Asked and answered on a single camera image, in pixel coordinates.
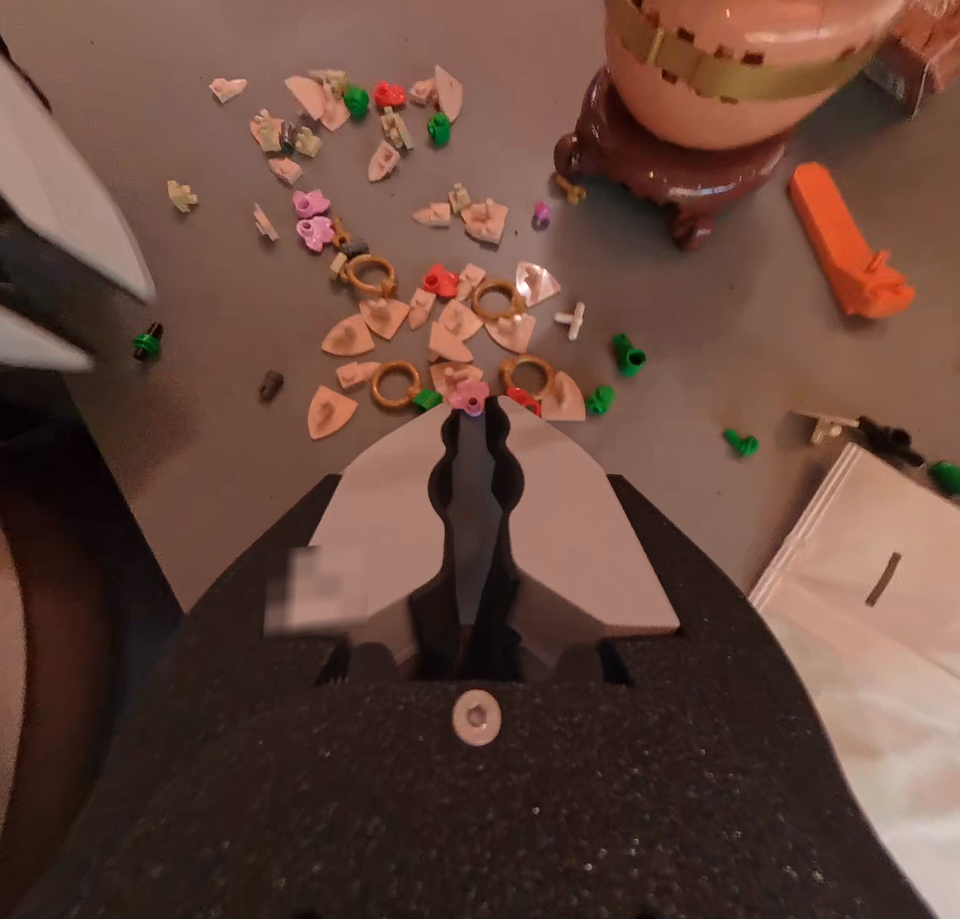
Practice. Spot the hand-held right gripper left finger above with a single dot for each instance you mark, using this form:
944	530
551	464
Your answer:
390	499

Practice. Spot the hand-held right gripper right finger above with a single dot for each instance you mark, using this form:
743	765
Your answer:
577	529

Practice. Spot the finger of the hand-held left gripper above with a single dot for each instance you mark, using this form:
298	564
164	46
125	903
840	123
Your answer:
30	345
52	184

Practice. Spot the pink flower brick piece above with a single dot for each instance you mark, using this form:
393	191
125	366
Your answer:
469	396

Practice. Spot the grey desk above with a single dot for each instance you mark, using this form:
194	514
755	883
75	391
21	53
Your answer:
187	34

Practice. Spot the green and black brick pin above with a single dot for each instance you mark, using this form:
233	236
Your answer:
148	341

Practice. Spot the small tan brick piece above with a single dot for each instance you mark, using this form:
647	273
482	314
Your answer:
181	196

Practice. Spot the green brick stud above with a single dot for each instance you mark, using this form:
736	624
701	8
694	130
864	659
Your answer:
628	356
600	400
741	443
946	476

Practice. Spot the dark grey brick pin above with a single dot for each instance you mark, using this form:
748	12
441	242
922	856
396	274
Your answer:
271	384

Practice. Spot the pile of small brick pieces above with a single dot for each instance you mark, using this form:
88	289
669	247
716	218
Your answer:
450	326

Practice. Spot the white cross brick piece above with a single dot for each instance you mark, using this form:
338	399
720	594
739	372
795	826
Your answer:
571	320

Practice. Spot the black brick piece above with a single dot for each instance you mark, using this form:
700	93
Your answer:
889	439

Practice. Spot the white paper bag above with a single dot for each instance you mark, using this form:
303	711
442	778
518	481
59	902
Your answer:
885	634

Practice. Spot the person's lap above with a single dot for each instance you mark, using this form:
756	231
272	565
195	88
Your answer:
60	671

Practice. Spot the orange brick separator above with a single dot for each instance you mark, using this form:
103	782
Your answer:
840	244

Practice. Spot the brick-built potted plant model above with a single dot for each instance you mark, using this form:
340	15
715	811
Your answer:
712	19

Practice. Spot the tan bracket brick piece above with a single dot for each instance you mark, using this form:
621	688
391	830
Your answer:
825	425

